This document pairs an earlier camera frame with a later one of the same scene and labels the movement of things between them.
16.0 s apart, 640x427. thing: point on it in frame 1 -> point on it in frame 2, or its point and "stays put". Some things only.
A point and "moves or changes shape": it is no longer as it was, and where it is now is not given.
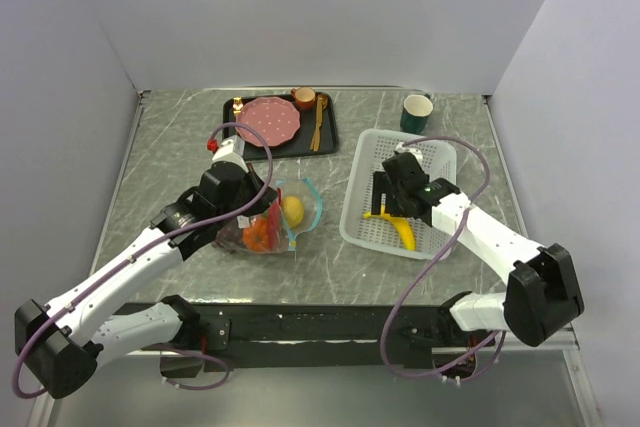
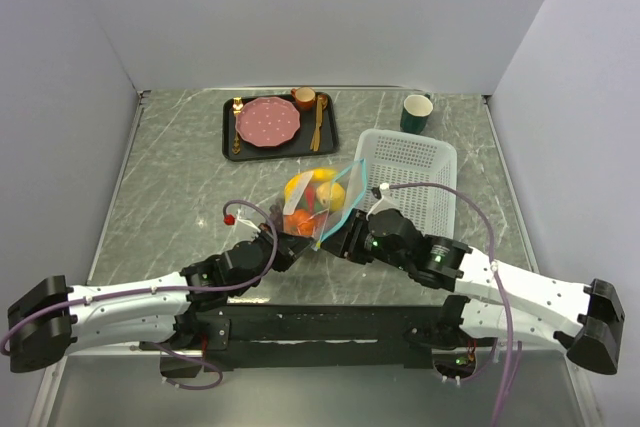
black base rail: [299, 337] stays put
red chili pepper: [274, 220] -> [310, 193]
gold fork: [237, 106] stays put
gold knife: [316, 135] stays put
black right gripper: [382, 185] -> [345, 240]
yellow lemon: [293, 211] -> [331, 195]
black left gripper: [263, 203] -> [289, 246]
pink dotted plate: [275, 119] stays put
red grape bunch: [229, 237] -> [276, 215]
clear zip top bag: [274, 227] moves or changes shape
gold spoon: [324, 99] stays put
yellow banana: [402, 223] moves or changes shape
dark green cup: [416, 111] stays put
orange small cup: [305, 97] stays put
